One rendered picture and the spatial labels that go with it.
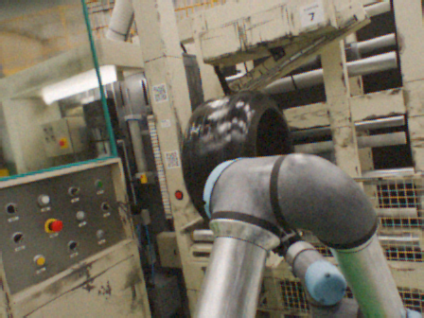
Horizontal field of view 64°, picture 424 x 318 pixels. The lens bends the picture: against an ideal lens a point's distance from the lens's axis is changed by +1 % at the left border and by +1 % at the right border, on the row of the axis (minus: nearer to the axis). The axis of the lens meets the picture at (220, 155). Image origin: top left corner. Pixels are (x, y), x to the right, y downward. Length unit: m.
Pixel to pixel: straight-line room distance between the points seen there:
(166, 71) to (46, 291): 0.92
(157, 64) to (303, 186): 1.12
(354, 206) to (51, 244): 1.12
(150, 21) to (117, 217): 0.85
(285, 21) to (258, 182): 1.09
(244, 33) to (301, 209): 1.19
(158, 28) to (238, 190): 1.09
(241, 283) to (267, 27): 1.21
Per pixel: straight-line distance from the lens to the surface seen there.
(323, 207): 0.48
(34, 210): 1.35
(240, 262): 0.50
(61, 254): 1.41
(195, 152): 1.18
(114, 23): 2.09
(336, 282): 0.76
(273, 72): 1.65
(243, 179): 0.52
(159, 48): 1.50
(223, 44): 1.62
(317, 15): 1.48
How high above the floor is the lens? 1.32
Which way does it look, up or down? 5 degrees down
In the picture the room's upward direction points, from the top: 10 degrees counter-clockwise
